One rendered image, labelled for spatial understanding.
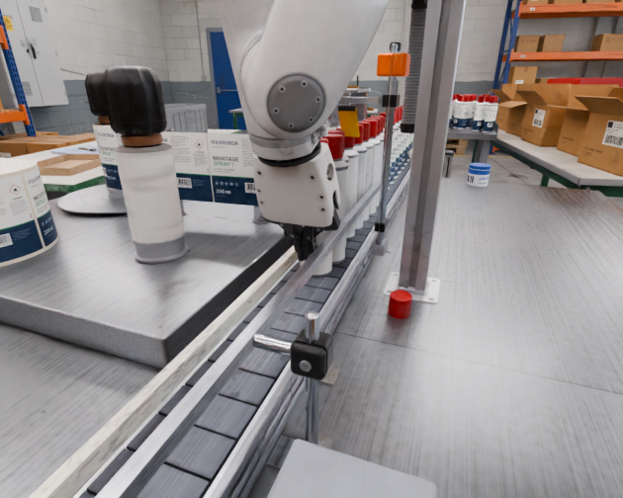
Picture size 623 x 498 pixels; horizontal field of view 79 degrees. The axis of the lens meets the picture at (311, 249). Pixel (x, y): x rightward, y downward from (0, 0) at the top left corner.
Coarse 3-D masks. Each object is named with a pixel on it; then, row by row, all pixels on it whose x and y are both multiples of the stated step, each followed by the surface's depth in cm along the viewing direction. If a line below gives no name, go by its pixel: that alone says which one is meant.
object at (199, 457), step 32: (352, 256) 66; (320, 288) 56; (288, 320) 48; (256, 352) 42; (192, 384) 38; (256, 384) 38; (160, 416) 34; (224, 416) 34; (128, 448) 31; (192, 448) 31; (224, 448) 31; (96, 480) 29; (160, 480) 29; (192, 480) 29
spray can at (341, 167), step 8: (328, 136) 55; (336, 136) 55; (328, 144) 56; (336, 144) 56; (336, 152) 56; (336, 160) 57; (336, 168) 56; (344, 168) 57; (344, 176) 58; (344, 184) 58; (344, 192) 59; (344, 200) 59; (344, 208) 60; (344, 216) 60; (344, 240) 62; (336, 248) 62; (344, 248) 63; (336, 256) 62; (344, 256) 64
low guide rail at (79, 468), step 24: (288, 264) 57; (264, 288) 51; (240, 312) 45; (216, 336) 41; (192, 360) 37; (168, 384) 34; (144, 408) 32; (120, 432) 29; (72, 456) 27; (96, 456) 27; (48, 480) 25; (72, 480) 26
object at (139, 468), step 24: (336, 240) 53; (312, 264) 44; (288, 288) 39; (264, 312) 35; (240, 336) 32; (240, 360) 30; (216, 384) 27; (192, 408) 25; (168, 432) 23; (144, 456) 21; (120, 480) 20; (144, 480) 21
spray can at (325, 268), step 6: (324, 138) 53; (318, 234) 56; (324, 234) 56; (318, 240) 56; (330, 252) 58; (330, 258) 59; (300, 264) 60; (324, 264) 58; (330, 264) 59; (318, 270) 58; (324, 270) 58; (330, 270) 60; (312, 276) 58; (318, 276) 58; (324, 276) 59
